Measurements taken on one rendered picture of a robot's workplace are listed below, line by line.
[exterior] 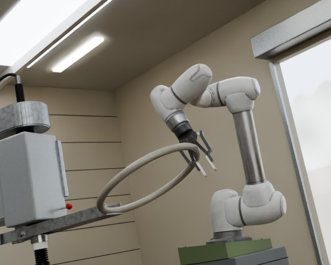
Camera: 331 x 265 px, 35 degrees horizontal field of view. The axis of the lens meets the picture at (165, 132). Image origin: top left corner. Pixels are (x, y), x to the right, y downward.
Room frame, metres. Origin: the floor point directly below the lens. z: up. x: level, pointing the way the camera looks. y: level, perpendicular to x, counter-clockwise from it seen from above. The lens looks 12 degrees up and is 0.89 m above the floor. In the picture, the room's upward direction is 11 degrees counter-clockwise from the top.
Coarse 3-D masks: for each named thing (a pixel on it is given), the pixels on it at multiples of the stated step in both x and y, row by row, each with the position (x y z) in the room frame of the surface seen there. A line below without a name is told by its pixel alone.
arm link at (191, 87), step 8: (200, 64) 2.06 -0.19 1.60; (184, 72) 2.09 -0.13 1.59; (192, 72) 2.05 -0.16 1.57; (200, 72) 2.05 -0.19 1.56; (208, 72) 2.06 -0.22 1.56; (176, 80) 2.11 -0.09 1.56; (184, 80) 2.07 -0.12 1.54; (192, 80) 2.06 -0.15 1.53; (200, 80) 2.05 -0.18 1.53; (208, 80) 2.07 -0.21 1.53; (176, 88) 2.09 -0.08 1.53; (184, 88) 2.07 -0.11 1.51; (192, 88) 2.07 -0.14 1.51; (200, 88) 2.08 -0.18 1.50; (184, 96) 2.10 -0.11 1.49; (192, 96) 2.10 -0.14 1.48; (200, 96) 2.35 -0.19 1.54; (208, 96) 2.55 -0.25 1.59; (192, 104) 2.46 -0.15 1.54; (200, 104) 2.50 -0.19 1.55; (208, 104) 2.58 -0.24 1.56
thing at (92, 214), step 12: (120, 204) 2.33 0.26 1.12; (72, 216) 2.32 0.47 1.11; (84, 216) 2.29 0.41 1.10; (96, 216) 2.26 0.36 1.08; (108, 216) 2.31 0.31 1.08; (24, 228) 2.46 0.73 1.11; (36, 228) 2.42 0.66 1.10; (48, 228) 2.39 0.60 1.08; (60, 228) 2.39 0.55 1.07; (12, 240) 2.50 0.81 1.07; (24, 240) 2.61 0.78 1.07
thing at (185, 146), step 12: (180, 144) 2.02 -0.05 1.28; (192, 144) 2.08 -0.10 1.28; (144, 156) 1.95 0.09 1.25; (156, 156) 1.96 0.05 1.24; (132, 168) 1.95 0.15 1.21; (192, 168) 2.31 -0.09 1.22; (120, 180) 1.97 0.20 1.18; (180, 180) 2.37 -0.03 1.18; (108, 192) 2.02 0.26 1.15; (156, 192) 2.40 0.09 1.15; (96, 204) 2.12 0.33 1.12; (132, 204) 2.36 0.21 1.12; (144, 204) 2.40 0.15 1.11
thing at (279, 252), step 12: (252, 252) 2.68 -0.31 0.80; (264, 252) 2.69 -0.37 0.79; (276, 252) 2.75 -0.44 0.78; (192, 264) 2.75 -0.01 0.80; (204, 264) 2.69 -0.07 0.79; (216, 264) 2.63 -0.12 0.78; (228, 264) 2.57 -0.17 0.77; (240, 264) 2.56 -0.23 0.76; (252, 264) 2.61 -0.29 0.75; (264, 264) 2.67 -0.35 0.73; (276, 264) 2.74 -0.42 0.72; (288, 264) 2.80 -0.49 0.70
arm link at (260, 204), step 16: (224, 80) 2.59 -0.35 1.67; (240, 80) 2.54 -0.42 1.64; (256, 80) 2.57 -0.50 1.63; (224, 96) 2.58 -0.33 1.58; (240, 96) 2.54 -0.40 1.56; (256, 96) 2.56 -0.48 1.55; (240, 112) 2.59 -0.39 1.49; (240, 128) 2.61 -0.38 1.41; (240, 144) 2.64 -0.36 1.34; (256, 144) 2.64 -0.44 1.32; (256, 160) 2.64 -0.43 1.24; (256, 176) 2.66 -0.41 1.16; (256, 192) 2.65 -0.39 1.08; (272, 192) 2.67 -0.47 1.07; (240, 208) 2.71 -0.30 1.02; (256, 208) 2.67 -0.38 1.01; (272, 208) 2.64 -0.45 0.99; (256, 224) 2.73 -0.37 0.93
